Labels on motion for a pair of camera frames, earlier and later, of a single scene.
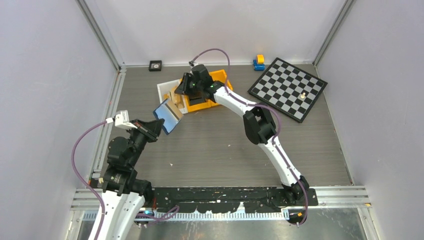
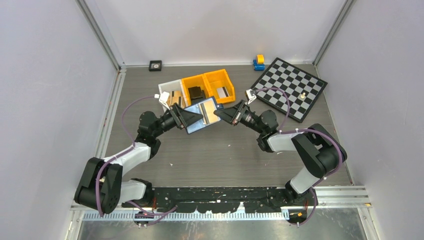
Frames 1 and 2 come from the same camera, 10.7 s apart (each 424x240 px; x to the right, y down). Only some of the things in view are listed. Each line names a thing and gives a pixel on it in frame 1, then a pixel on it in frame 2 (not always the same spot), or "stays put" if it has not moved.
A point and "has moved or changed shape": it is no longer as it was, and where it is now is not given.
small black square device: (155, 65) stays put
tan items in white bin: (177, 99) stays put
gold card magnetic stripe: (175, 110) has moved or changed shape
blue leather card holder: (171, 114) has moved or changed shape
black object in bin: (197, 99) stays put
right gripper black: (182, 88) → (232, 114)
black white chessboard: (281, 85) stays put
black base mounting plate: (224, 200) stays put
